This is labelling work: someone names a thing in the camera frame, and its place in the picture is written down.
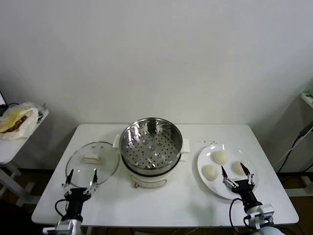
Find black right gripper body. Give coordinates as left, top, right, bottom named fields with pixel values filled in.
left=231, top=178, right=262, bottom=209

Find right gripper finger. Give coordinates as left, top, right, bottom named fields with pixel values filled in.
left=221, top=165, right=238, bottom=190
left=240, top=162, right=256, bottom=188

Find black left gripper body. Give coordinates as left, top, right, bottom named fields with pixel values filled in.
left=61, top=187, right=90, bottom=220

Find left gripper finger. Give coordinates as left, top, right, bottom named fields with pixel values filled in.
left=85, top=168, right=98, bottom=196
left=61, top=168, right=74, bottom=196

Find white steamed baozi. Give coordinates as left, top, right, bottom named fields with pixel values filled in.
left=212, top=151, right=229, bottom=165
left=201, top=165, right=218, bottom=181
left=231, top=161, right=247, bottom=176

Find glass lid with white handle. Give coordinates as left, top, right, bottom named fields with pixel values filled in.
left=65, top=141, right=120, bottom=188

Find perforated steel steamer basket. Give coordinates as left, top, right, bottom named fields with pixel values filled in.
left=119, top=117, right=183, bottom=172

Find white round plate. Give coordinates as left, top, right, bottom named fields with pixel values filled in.
left=197, top=144, right=259, bottom=200

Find scattered dark crumbs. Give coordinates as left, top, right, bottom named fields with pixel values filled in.
left=199, top=137, right=220, bottom=145

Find white side table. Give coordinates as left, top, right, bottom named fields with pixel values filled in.
left=0, top=106, right=49, bottom=206

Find plastic bag with food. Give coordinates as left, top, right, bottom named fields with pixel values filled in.
left=0, top=102, right=48, bottom=141

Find white shelf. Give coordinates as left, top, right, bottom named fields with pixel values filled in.
left=300, top=92, right=313, bottom=108

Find open laptop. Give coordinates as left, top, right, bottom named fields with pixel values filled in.
left=0, top=90, right=8, bottom=116

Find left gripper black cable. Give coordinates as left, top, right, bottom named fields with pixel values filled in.
left=54, top=198, right=68, bottom=221

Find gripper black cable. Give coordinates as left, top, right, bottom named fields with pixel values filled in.
left=229, top=197, right=246, bottom=235
left=54, top=198, right=68, bottom=221

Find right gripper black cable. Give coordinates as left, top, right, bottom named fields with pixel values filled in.
left=229, top=197, right=246, bottom=235

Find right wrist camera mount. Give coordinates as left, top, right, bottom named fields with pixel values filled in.
left=244, top=204, right=274, bottom=225

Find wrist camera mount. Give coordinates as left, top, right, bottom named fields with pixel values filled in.
left=43, top=220, right=74, bottom=235
left=244, top=204, right=274, bottom=225

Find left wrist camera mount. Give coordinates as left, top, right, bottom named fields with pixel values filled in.
left=43, top=220, right=74, bottom=235

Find black power adapter cable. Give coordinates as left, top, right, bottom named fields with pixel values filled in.
left=277, top=121, right=313, bottom=173

